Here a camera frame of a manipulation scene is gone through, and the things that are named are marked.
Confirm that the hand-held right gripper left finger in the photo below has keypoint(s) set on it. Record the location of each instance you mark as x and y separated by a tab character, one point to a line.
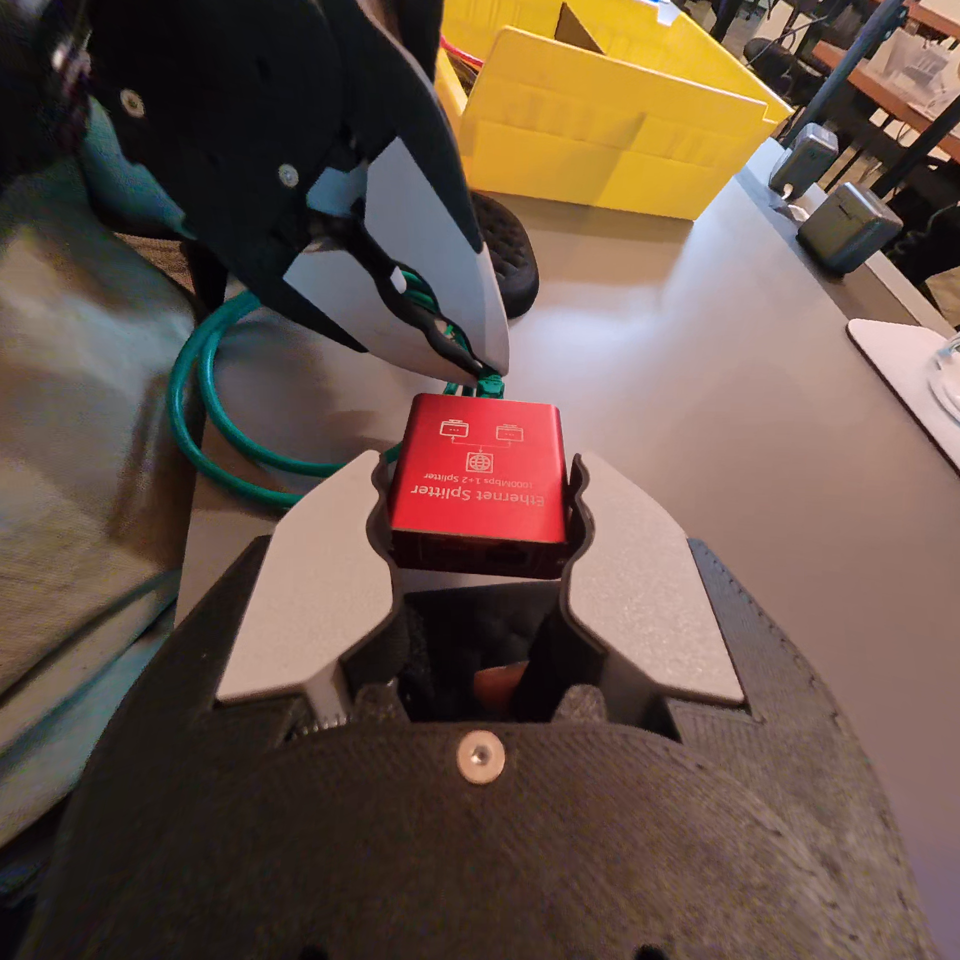
300	592

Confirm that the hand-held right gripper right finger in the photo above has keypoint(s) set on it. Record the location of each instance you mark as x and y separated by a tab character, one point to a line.
645	600

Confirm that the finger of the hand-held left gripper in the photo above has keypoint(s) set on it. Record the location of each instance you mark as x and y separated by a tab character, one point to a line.
352	300
427	225

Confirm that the red ethernet splitter box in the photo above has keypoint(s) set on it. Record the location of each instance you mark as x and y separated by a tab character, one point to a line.
480	480

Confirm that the black textured wrist rest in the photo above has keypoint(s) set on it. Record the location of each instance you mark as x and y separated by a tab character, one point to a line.
514	255

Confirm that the yellow plastic bin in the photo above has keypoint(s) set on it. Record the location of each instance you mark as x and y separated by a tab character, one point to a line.
600	127

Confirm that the clear glass object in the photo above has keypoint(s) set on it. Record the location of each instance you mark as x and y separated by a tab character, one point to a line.
949	375

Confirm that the small grey power adapter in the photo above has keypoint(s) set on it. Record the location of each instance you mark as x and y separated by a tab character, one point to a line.
806	157

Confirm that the black office chair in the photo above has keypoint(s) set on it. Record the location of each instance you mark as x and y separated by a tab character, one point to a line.
784	67

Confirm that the large grey power adapter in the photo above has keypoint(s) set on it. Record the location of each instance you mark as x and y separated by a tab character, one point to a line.
847	225

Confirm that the dark metal pole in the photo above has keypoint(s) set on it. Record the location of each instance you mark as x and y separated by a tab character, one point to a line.
847	71
919	146

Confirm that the wooden background desk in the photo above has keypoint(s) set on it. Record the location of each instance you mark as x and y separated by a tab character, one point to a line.
885	94

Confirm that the clear plastic container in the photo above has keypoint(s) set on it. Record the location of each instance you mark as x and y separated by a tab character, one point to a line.
915	71

